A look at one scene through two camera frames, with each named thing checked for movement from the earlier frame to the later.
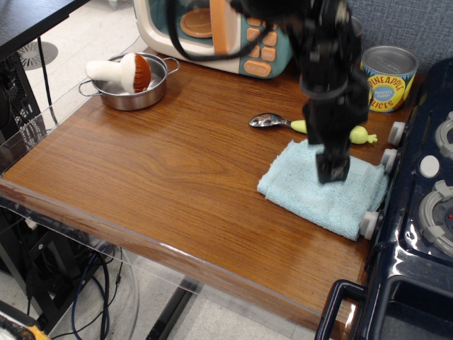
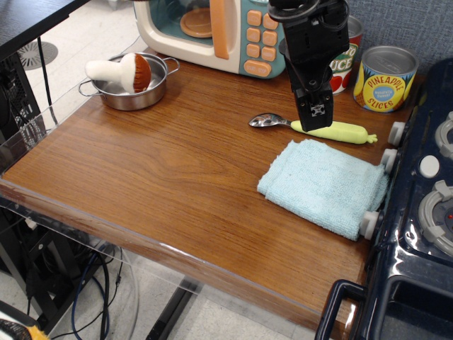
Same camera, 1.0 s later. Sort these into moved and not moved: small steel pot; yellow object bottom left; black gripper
Moved: black gripper
Not moved: small steel pot; yellow object bottom left
